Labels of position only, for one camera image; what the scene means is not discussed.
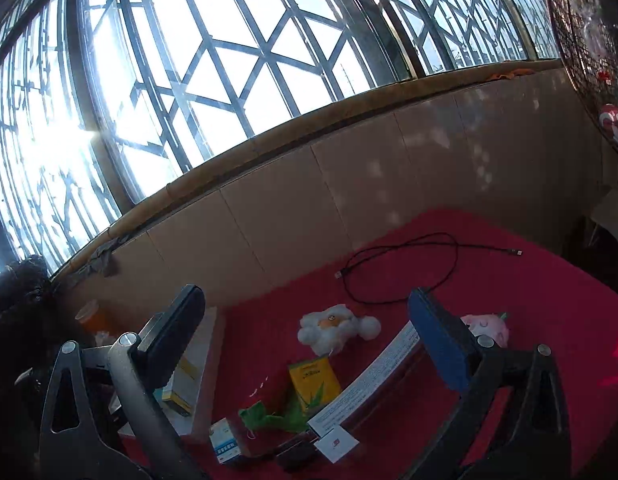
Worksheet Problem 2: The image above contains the grey cloth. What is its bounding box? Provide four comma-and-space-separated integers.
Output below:
86, 237, 122, 278

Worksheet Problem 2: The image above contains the green wrapper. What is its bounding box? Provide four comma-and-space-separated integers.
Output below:
238, 392, 310, 433

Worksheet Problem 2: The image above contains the yellow tissue pack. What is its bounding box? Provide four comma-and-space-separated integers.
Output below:
287, 355, 342, 416

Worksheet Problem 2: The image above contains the small blue white box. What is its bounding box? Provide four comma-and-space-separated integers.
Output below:
209, 417, 244, 466

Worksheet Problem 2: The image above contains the black bag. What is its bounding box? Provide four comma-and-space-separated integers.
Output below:
0, 255, 65, 480

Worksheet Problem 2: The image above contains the orange cloth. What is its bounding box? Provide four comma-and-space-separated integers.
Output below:
486, 66, 534, 82

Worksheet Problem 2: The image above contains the yellow white box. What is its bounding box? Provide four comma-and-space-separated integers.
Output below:
154, 360, 200, 418

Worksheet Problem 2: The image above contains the long white printed box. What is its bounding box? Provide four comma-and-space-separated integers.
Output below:
306, 321, 425, 438

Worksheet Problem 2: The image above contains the black usb cable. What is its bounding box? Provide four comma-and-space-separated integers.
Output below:
335, 232, 524, 306

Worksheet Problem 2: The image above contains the orange bottle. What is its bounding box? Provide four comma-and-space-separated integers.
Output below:
74, 299, 120, 346

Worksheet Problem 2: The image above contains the white plush toy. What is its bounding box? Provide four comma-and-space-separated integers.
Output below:
296, 304, 382, 356

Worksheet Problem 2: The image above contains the white card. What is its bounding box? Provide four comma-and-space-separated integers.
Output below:
313, 425, 360, 463

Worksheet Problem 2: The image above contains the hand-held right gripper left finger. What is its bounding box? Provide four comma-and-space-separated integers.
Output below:
39, 284, 210, 480

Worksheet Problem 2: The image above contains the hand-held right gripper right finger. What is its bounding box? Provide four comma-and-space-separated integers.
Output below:
408, 287, 572, 480

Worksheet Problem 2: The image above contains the black charger plug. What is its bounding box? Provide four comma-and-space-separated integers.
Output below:
274, 435, 322, 471

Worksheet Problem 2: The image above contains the white tray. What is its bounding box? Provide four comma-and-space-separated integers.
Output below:
116, 305, 227, 441

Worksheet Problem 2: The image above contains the round dark wire mesh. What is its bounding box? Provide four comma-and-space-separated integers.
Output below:
544, 0, 618, 161

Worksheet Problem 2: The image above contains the red white ornament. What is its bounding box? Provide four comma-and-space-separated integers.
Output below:
596, 104, 618, 148

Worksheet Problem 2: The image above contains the pink plush toy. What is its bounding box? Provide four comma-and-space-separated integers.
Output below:
459, 311, 510, 348

